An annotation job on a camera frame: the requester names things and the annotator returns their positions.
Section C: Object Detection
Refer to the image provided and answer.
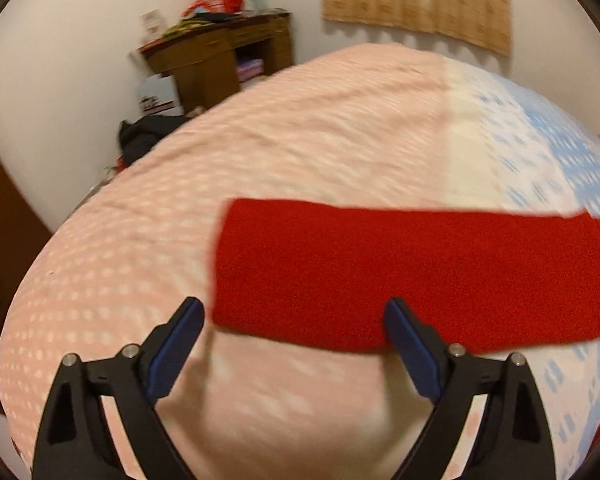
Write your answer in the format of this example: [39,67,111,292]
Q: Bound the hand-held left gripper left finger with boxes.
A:
[31,296,205,480]

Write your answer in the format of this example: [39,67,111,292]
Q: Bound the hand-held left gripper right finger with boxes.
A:
[383,297,557,480]

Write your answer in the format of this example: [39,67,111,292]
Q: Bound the red knitted cloth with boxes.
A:
[211,198,600,353]

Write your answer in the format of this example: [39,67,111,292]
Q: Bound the brown wooden door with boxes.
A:
[0,125,53,411]

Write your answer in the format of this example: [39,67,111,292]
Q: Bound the dark cloth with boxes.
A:
[117,114,191,166]

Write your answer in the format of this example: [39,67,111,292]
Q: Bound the pink and blue printed blanket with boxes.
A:
[0,42,600,480]

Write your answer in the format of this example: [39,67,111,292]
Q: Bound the white cardboard box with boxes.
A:
[135,74,185,117]

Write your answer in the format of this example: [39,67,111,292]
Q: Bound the pink folded cloth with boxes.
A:
[237,59,264,81]

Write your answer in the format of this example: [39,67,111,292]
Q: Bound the brown wooden desk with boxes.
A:
[139,10,295,111]

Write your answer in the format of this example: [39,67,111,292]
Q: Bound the red plastic bag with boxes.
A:
[182,0,245,18]

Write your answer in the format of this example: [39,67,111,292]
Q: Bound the white wall paper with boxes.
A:
[140,9,166,41]

